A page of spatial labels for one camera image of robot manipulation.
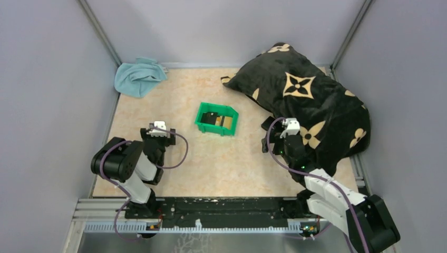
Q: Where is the green plastic bin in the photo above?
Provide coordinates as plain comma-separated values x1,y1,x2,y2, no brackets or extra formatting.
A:
195,102,239,136

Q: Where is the black card holder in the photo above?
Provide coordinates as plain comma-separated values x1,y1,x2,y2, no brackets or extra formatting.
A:
201,112,219,125

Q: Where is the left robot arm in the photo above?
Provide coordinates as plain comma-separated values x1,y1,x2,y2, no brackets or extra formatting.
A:
91,129,176,219

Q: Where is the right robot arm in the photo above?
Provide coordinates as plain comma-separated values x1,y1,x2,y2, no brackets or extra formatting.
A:
261,116,401,252

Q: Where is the gold card in bin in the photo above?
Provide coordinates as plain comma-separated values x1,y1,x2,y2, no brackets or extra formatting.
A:
216,116,233,129

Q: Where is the black floral pillow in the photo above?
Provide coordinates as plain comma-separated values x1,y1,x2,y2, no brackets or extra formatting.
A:
221,42,371,183

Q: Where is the light blue cloth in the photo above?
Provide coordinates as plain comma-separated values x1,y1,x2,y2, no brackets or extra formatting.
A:
114,57,167,98

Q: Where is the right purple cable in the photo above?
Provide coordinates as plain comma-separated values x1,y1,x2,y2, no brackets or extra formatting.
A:
266,116,371,253

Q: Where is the purple cable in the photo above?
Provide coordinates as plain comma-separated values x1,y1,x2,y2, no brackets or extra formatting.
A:
100,127,189,242
266,116,371,253

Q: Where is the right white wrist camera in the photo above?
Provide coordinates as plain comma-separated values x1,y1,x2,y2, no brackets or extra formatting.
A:
280,118,300,139

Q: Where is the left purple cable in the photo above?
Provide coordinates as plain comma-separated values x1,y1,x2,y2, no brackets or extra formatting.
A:
100,127,189,242

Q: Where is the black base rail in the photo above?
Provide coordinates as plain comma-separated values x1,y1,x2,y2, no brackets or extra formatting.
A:
124,197,316,229

